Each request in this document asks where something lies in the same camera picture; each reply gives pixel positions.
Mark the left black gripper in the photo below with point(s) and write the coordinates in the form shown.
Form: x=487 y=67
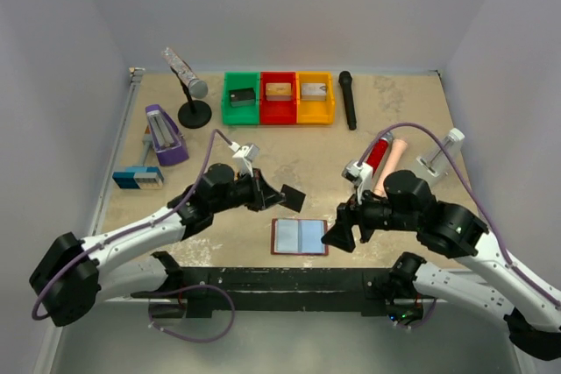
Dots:
x=268 y=192

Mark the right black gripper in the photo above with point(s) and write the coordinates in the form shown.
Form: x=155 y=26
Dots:
x=341 y=234

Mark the black card from holder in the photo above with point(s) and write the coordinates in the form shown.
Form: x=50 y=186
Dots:
x=293 y=199

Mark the red leather card holder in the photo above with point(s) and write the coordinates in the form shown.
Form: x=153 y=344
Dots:
x=298 y=237

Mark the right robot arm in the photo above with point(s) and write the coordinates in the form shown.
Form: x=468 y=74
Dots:
x=512 y=295

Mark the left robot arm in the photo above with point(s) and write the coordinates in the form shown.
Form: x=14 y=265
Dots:
x=69 y=278

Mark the black card in green bin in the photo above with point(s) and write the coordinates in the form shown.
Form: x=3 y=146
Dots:
x=241 y=97

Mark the tan card in red bin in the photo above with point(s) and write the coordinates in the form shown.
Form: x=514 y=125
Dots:
x=278 y=91

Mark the silver card in yellow bin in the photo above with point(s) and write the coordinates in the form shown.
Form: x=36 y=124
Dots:
x=314 y=91

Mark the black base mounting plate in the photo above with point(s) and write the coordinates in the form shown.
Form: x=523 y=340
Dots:
x=355 y=290

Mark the red plastic bin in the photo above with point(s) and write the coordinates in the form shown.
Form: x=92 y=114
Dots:
x=277 y=112

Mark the green plastic bin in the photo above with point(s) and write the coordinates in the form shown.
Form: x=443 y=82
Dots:
x=248 y=115

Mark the red microphone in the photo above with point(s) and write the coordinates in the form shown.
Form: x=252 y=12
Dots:
x=379 y=150

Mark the yellow plastic bin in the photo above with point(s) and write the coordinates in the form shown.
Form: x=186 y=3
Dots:
x=317 y=111

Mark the pink microphone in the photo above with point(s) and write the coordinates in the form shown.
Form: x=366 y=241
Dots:
x=399 y=146

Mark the white metronome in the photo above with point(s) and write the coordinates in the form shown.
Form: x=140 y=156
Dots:
x=433 y=166

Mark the black microphone stand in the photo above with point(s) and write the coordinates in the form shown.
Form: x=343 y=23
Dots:
x=195 y=112

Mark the glitter silver microphone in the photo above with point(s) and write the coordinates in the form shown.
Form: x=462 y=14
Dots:
x=184 y=72

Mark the black microphone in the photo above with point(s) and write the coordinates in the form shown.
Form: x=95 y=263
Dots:
x=345 y=83

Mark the blue grey block toy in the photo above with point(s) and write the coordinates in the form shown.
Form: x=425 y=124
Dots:
x=140 y=176

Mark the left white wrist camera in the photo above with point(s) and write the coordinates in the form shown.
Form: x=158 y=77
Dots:
x=243 y=156

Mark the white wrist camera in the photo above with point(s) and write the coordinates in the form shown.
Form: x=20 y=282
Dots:
x=361 y=177
x=243 y=156

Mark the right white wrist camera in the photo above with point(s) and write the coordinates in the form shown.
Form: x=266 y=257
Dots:
x=361 y=177

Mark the aluminium frame rail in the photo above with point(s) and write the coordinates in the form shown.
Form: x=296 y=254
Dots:
x=51 y=338

